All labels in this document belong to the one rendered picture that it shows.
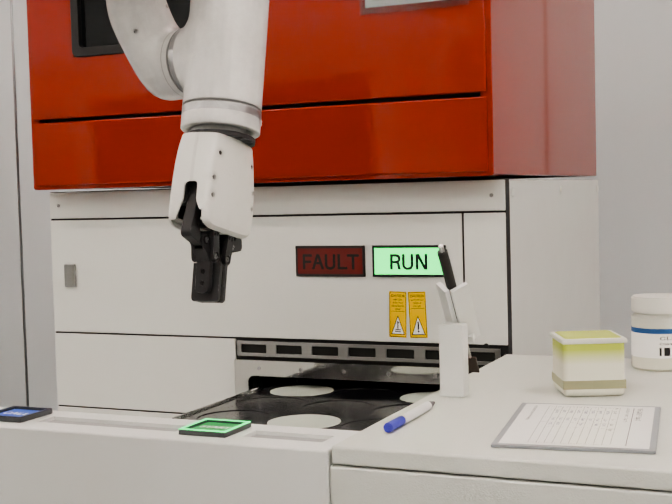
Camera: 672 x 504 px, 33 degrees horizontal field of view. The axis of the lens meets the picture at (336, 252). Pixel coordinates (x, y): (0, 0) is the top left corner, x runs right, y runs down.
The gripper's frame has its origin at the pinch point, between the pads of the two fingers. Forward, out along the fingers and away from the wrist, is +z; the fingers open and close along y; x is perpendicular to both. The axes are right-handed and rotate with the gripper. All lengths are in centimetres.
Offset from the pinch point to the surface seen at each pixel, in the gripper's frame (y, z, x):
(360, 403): -52, 11, -4
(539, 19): -73, -52, 15
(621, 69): -194, -82, 7
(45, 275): -205, -27, -186
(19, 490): -0.3, 22.9, -22.2
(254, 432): -4.7, 15.1, 4.0
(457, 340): -24.2, 3.5, 19.3
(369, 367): -59, 6, -6
